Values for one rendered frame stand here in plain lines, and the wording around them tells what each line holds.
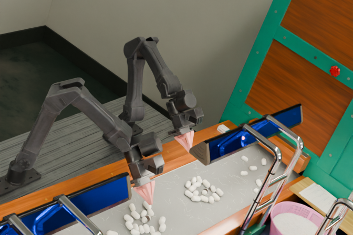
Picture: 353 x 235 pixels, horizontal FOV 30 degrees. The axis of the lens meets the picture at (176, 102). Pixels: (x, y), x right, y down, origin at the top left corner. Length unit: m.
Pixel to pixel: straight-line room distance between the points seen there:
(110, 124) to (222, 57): 1.80
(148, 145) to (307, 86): 0.85
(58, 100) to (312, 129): 1.15
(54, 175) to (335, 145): 1.12
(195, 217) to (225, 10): 1.69
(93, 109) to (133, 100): 0.55
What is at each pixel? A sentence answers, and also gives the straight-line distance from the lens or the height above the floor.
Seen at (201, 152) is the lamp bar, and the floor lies 1.07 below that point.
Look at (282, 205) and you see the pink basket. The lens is 2.63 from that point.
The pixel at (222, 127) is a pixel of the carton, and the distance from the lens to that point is 2.86.
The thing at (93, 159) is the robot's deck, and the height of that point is 0.67.
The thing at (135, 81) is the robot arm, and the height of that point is 0.93.
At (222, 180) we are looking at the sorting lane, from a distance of 2.62.
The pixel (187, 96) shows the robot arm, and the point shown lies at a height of 1.05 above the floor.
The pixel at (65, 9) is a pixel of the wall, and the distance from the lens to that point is 4.55.
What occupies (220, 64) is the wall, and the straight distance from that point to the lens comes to 3.86.
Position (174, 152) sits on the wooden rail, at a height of 0.77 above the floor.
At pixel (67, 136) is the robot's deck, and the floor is 0.67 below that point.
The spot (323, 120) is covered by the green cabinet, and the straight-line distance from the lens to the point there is 2.75.
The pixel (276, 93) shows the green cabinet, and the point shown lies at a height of 1.00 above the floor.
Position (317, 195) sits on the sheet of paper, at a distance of 2.75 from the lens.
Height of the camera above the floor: 2.18
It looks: 29 degrees down
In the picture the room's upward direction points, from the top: 22 degrees clockwise
